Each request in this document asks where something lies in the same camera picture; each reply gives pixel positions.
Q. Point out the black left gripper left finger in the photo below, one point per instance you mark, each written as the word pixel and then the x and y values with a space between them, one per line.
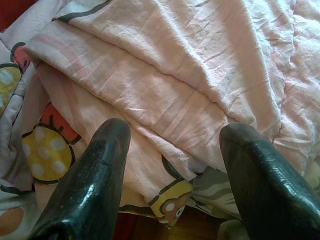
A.
pixel 92 190

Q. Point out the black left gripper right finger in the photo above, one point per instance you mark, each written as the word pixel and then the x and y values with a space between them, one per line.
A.
pixel 270 197

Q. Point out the pink cartoon-print quilt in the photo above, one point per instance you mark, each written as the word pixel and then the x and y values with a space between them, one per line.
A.
pixel 162 75

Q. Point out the grey leaf-print bed sheet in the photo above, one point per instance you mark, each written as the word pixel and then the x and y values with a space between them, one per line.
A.
pixel 212 195

